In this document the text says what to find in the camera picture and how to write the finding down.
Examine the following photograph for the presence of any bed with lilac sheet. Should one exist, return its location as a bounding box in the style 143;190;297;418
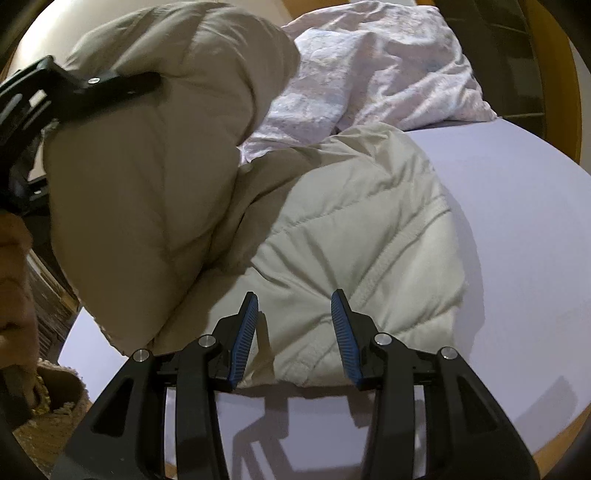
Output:
56;117;591;480

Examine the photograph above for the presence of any glass door with wooden frame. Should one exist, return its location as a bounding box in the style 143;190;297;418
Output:
433;0;583;163

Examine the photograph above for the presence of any dark wooden cabinet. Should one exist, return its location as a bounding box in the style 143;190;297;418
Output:
25;251;81;354

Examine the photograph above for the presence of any lilac floral duvet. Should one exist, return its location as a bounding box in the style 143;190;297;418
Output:
238;0;498;163

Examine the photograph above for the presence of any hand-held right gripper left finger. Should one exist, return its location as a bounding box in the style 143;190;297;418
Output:
51;292;260;480

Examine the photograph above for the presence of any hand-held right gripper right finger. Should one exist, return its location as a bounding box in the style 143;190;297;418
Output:
331;289;542;480

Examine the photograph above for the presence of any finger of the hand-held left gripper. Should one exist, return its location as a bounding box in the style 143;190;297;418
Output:
55;70;163;124

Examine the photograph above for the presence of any beige puffer jacket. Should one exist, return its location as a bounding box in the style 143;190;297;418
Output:
43;0;468;394

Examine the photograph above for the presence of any person's left forearm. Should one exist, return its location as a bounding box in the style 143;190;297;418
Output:
0;213;42;430

